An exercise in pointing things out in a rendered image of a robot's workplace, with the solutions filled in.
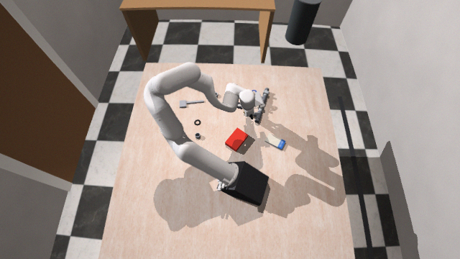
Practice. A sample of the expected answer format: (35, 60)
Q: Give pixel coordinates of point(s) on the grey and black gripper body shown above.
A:
(248, 112)

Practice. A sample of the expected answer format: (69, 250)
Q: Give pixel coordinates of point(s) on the grey pipe manifold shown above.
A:
(259, 113)

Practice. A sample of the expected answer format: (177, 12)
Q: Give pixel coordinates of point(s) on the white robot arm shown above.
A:
(187, 150)

